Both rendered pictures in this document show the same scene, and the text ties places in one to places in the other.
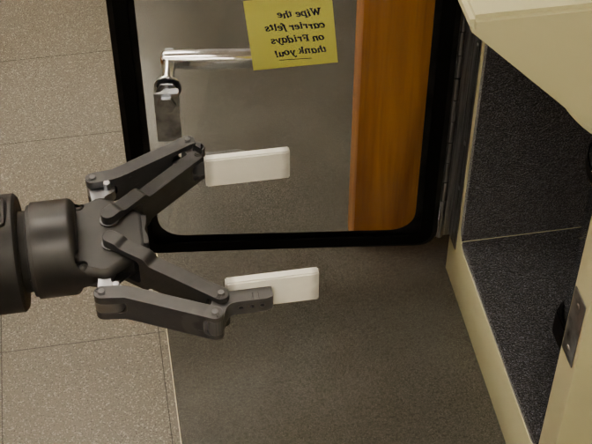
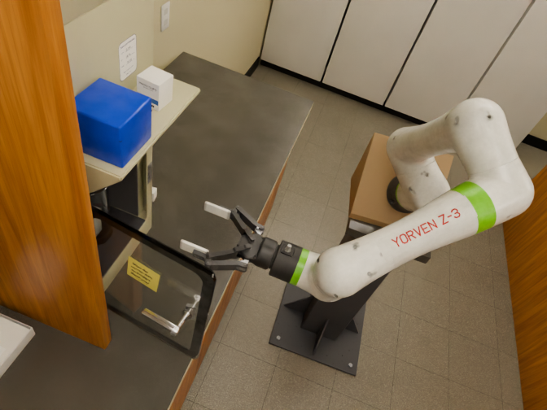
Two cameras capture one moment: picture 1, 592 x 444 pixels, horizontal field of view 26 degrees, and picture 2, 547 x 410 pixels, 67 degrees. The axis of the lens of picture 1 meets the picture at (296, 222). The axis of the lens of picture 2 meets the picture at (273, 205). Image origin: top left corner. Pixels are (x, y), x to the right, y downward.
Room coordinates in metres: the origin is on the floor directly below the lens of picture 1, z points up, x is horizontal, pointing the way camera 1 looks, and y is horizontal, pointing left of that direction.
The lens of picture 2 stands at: (1.28, 0.31, 2.04)
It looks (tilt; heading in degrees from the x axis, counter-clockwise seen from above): 47 degrees down; 194
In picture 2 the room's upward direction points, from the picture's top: 19 degrees clockwise
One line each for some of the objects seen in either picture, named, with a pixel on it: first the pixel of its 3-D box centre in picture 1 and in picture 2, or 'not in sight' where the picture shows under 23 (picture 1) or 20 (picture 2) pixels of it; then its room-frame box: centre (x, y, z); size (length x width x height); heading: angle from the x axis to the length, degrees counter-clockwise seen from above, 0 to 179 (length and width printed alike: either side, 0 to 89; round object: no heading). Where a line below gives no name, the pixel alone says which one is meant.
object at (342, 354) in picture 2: not in sight; (348, 277); (0.00, 0.47, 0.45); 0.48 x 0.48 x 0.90; 12
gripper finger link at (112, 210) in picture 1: (155, 196); (228, 254); (0.74, 0.11, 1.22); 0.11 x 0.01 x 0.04; 141
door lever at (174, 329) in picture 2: not in sight; (166, 316); (0.93, 0.08, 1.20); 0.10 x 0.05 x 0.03; 92
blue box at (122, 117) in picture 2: not in sight; (111, 122); (0.85, -0.11, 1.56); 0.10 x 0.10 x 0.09; 10
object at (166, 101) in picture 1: (167, 114); not in sight; (0.89, 0.12, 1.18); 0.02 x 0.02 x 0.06; 2
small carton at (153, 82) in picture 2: not in sight; (155, 88); (0.70, -0.14, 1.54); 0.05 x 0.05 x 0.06; 4
